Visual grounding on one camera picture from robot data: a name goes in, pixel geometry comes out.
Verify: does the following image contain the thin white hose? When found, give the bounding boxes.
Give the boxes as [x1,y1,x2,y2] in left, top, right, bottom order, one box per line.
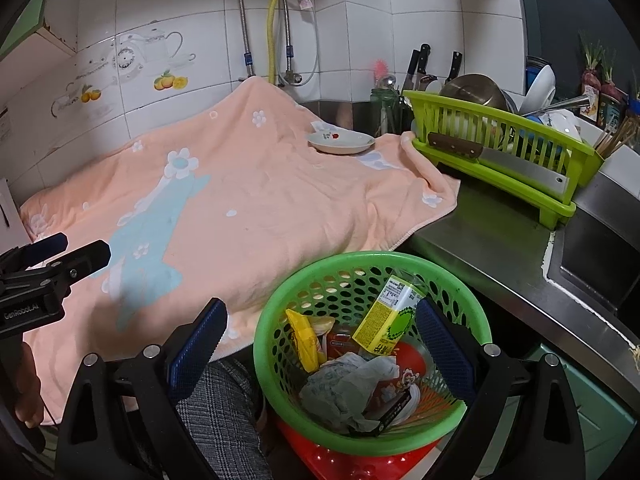
[300,5,322,86]

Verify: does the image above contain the blue plastic container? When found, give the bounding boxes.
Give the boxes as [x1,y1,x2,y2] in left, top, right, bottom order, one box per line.
[525,57,553,86]

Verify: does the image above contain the steel sink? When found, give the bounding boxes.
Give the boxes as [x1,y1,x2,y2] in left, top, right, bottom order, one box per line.
[545,172,640,313]

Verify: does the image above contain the bundle of wooden chopsticks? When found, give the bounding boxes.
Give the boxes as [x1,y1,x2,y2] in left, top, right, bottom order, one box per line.
[595,115,640,159]

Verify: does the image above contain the person's left hand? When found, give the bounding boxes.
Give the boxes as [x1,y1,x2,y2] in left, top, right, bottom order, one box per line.
[12,347,47,429]

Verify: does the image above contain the small white dish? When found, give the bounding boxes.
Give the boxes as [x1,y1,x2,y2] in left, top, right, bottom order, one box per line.
[306,131,376,156]

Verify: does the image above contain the yellow snack wrapper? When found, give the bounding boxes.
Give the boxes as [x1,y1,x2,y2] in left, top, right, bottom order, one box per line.
[285,309,326,373]

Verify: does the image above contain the lime green dish rack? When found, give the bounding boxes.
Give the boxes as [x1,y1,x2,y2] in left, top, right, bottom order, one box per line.
[402,89,605,228]

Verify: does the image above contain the steel mixing bowl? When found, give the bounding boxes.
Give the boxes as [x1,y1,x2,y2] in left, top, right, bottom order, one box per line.
[440,74,508,111]

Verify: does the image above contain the teal cabinet door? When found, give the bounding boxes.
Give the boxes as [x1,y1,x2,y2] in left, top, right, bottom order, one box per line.
[500,342,638,480]

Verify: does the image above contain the sprouting red onion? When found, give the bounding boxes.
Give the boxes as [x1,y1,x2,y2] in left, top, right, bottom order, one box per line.
[580,32,602,92]
[600,46,626,105]

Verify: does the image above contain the peach flower print blanket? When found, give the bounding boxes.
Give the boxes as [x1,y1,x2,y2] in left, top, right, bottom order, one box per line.
[19,76,461,423]

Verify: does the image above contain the green plastic basket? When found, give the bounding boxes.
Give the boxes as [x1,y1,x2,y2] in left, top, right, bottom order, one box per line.
[254,251,493,456]

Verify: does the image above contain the white bowl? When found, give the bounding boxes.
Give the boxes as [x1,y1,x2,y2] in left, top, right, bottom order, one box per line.
[525,64,557,111]

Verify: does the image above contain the person's grey plaid trousers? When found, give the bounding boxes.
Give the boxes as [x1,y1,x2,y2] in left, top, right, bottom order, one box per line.
[187,359,273,480]

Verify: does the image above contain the yellow green juice box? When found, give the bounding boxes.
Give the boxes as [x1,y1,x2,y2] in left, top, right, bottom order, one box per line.
[352,275,423,356]

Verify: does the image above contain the yellow gas hose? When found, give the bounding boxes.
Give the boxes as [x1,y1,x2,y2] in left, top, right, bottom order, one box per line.
[266,0,287,86]

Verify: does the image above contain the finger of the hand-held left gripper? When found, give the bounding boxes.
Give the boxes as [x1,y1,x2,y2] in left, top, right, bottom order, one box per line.
[27,232,69,263]
[42,240,112,288]

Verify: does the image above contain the steel cleaver wooden handle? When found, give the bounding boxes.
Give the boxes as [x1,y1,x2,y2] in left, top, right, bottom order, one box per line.
[427,132,571,196]

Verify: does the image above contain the red plastic stool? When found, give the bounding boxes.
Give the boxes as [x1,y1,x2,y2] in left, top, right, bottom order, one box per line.
[274,417,436,480]

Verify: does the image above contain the white appliance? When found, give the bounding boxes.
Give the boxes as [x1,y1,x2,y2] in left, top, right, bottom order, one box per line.
[0,177,32,247]

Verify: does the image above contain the steel ladle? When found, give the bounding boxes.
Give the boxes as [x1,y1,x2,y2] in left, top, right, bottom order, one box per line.
[520,94,592,117]

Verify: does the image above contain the black printed box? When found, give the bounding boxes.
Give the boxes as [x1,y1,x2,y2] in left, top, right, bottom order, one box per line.
[362,387,413,436]

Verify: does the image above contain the flexible metal hose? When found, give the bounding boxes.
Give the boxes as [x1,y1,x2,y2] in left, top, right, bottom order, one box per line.
[280,0,302,78]
[222,0,257,81]

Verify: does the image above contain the grey plastic bag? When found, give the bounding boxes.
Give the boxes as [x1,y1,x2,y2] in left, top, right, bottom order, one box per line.
[299,351,401,435]

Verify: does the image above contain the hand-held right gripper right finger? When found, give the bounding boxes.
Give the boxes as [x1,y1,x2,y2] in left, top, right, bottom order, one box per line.
[415,297,591,480]

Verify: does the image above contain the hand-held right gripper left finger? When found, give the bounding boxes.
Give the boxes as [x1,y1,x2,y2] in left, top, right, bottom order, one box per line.
[54,297,228,480]

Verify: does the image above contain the red cartoon snack can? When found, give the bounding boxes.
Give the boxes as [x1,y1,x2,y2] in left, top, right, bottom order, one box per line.
[370,345,436,428]

